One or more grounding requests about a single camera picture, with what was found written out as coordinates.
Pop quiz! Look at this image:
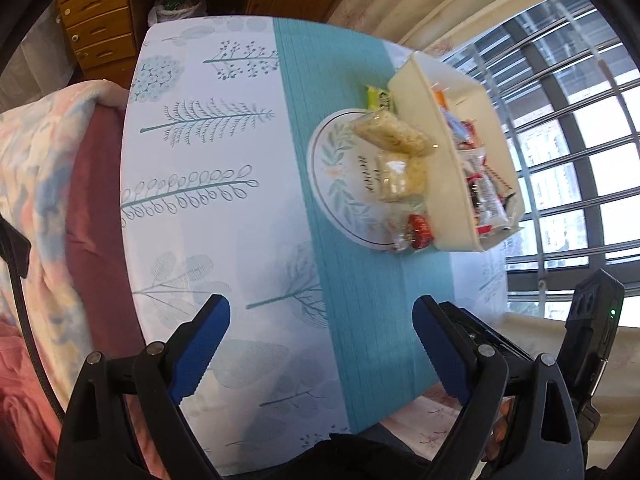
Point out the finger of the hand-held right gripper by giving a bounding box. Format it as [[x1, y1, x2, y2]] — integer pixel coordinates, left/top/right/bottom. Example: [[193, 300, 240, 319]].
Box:
[[440, 302, 533, 361]]

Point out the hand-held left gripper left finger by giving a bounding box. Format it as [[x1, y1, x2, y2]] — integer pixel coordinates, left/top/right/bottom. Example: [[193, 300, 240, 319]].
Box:
[[55, 294, 232, 480]]

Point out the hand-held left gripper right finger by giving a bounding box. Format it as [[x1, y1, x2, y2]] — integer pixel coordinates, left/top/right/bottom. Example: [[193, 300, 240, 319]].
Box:
[[411, 294, 587, 480]]

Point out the red snack packet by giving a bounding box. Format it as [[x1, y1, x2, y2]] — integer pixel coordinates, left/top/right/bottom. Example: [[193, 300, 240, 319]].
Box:
[[392, 212, 435, 252]]

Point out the white packet red print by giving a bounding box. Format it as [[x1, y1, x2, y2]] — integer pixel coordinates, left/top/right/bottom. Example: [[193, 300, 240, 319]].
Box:
[[467, 167, 507, 197]]

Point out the beige cracker packet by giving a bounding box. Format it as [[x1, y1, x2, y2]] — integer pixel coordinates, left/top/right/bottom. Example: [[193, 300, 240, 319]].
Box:
[[374, 152, 430, 204]]

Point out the orange cracker packet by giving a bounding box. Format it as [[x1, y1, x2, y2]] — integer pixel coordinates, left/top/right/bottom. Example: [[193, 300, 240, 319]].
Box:
[[459, 121, 482, 150]]

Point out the white plate leaf print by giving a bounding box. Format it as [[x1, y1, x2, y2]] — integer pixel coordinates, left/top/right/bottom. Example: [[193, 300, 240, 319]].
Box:
[[306, 108, 441, 252]]

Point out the beige roll snack packet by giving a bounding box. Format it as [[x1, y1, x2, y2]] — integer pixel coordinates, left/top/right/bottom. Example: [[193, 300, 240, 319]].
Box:
[[352, 112, 433, 157]]

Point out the white plastic storage bin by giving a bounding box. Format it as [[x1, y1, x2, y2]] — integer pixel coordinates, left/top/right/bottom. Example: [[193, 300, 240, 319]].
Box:
[[387, 51, 526, 253]]

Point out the person's right hand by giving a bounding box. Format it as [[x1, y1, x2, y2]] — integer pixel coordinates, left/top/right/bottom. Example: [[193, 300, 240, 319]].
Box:
[[480, 397, 516, 463]]

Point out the pink floral cloth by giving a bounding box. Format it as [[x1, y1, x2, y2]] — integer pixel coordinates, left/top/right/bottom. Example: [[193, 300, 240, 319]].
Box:
[[380, 382, 501, 461]]

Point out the maroon bed sheet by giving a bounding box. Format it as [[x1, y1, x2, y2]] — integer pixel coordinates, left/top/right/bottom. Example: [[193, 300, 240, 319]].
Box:
[[65, 102, 171, 480]]

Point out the pink bedding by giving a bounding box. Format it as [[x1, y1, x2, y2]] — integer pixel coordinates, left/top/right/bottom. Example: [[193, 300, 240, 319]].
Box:
[[0, 320, 76, 480]]

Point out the window with metal bars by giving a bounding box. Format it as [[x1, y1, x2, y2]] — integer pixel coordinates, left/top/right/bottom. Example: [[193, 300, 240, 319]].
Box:
[[440, 0, 640, 331]]

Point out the pastel floral blanket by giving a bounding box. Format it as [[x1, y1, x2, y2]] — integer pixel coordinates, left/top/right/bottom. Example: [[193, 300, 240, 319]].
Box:
[[0, 80, 131, 341]]

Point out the small green snack packet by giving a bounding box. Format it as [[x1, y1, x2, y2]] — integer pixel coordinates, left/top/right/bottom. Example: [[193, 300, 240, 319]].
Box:
[[366, 85, 396, 113]]

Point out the cabinet with white lace cover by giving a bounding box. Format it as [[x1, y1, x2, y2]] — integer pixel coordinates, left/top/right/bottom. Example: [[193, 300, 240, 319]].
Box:
[[0, 7, 81, 111]]

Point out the cream floral curtain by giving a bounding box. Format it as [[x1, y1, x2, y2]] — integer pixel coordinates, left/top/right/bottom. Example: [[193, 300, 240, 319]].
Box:
[[327, 0, 586, 61]]

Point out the plastic bag under desk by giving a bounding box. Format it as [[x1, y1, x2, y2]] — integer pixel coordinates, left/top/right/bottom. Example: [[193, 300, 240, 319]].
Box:
[[146, 0, 210, 26]]

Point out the wooden desk with drawers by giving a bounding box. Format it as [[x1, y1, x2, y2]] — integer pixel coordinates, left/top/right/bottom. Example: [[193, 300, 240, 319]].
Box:
[[57, 0, 361, 76]]

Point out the black cable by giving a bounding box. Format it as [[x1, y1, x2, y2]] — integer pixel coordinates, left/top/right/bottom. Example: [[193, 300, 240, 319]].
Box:
[[0, 217, 68, 423]]

